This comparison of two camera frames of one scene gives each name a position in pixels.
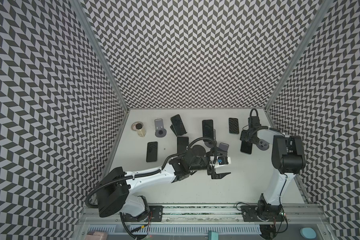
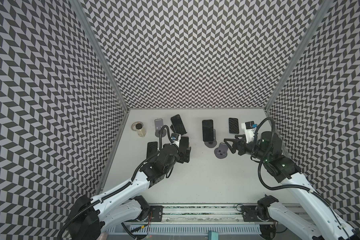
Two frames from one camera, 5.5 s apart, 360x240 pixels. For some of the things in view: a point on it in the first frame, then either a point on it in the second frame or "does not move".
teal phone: [233, 126] does not move
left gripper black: [213, 173] → [182, 159]
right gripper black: [252, 132] → [241, 146]
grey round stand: [160, 131] does not move
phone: [207, 125] does not move
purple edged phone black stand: [182, 142] does not move
